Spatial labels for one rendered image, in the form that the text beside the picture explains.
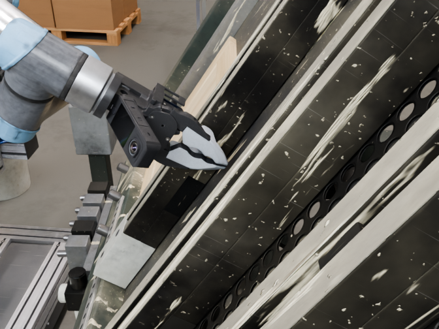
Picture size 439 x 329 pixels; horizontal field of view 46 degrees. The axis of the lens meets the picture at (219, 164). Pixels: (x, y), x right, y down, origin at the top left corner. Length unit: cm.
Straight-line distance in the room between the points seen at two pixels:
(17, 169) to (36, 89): 217
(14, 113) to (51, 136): 274
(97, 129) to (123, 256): 77
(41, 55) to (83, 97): 8
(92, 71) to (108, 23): 430
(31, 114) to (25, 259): 148
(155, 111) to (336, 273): 48
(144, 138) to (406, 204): 45
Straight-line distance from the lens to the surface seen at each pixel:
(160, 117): 74
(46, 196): 294
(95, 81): 73
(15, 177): 293
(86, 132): 171
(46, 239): 228
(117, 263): 101
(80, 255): 138
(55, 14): 519
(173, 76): 164
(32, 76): 75
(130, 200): 126
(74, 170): 312
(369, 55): 46
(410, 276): 32
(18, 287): 213
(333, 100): 47
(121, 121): 73
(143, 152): 68
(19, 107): 79
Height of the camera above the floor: 163
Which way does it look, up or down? 32 degrees down
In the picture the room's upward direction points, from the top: straight up
